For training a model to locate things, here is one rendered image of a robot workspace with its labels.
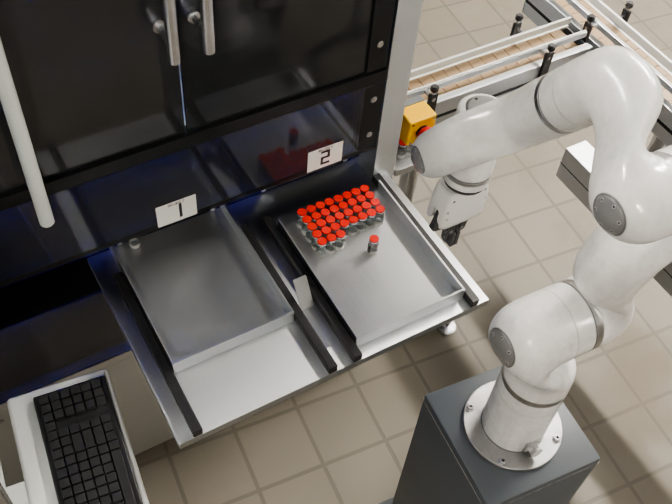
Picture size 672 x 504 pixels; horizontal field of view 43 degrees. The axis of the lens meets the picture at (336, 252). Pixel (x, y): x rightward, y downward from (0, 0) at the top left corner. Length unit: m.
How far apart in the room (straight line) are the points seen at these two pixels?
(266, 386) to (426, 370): 1.15
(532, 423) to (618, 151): 0.67
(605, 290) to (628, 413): 1.65
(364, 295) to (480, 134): 0.60
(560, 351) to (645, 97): 0.44
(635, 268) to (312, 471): 1.56
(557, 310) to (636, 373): 1.61
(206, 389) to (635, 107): 0.97
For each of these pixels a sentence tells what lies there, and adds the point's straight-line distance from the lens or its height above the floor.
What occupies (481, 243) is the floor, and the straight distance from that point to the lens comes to 3.09.
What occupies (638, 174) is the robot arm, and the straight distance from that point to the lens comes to 1.03.
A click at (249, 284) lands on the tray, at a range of 1.80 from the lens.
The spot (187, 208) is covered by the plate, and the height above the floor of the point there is 1.02.
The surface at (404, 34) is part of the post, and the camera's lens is 1.74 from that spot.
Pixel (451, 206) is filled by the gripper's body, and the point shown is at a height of 1.22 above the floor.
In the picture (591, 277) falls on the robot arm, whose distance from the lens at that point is 1.23.
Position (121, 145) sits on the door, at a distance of 1.59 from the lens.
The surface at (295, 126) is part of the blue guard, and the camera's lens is 1.74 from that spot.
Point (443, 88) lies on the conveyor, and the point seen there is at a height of 0.93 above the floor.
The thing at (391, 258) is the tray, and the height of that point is 0.88.
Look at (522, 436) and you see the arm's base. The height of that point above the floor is 0.94.
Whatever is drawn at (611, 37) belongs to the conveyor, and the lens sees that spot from 2.43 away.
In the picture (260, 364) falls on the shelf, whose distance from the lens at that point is 1.70.
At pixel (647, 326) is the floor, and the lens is 3.07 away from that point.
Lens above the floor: 2.34
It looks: 52 degrees down
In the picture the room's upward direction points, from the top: 6 degrees clockwise
